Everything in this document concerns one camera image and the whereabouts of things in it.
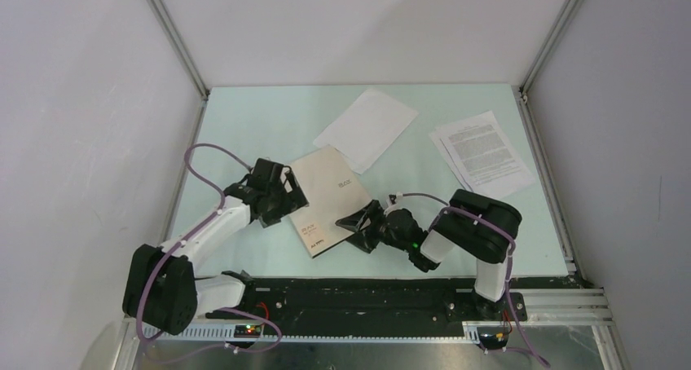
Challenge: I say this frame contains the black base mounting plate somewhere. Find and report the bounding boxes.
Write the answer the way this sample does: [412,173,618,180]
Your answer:
[205,275,529,339]

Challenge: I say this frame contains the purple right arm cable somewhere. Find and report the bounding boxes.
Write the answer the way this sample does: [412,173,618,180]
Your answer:
[394,192,552,370]

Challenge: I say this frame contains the left controller board with leds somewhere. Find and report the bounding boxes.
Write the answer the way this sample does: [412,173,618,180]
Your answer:
[233,324,263,339]

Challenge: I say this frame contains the aluminium frame rail front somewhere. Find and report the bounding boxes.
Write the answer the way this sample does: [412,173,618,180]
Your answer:
[143,282,614,342]

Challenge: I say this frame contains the right aluminium corner post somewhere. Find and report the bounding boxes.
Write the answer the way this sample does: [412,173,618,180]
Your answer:
[519,0,584,96]

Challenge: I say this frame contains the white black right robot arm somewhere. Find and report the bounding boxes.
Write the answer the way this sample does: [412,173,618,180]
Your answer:
[335,189,522,319]

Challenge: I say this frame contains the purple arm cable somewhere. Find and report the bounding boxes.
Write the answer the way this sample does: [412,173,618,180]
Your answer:
[134,143,284,355]
[394,192,552,370]

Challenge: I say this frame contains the beige and black file folder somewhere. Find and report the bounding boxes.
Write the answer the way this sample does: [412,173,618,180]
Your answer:
[289,146,372,258]

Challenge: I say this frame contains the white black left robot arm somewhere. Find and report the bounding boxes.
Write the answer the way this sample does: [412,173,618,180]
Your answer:
[122,158,308,335]

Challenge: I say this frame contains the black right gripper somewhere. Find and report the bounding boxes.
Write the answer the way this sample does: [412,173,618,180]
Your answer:
[336,198,411,253]

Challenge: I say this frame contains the printed text paper sheets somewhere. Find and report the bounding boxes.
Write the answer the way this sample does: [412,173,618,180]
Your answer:
[429,111,535,200]

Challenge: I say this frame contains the white paper sheets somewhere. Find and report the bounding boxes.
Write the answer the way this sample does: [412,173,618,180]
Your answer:
[314,89,418,174]

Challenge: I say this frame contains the left aluminium corner post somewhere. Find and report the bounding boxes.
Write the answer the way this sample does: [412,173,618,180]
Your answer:
[134,0,210,101]

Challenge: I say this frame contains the controller board with leds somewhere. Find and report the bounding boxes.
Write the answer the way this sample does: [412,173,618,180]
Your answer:
[233,324,263,339]
[477,332,510,351]

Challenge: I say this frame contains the aluminium corner post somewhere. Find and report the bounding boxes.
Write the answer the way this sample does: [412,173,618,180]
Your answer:
[134,0,210,101]
[519,0,584,96]

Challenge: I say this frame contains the right controller board with leds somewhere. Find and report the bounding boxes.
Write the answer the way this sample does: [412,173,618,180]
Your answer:
[477,332,510,351]

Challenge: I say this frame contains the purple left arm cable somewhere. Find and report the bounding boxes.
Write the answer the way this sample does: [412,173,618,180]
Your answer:
[134,143,284,355]

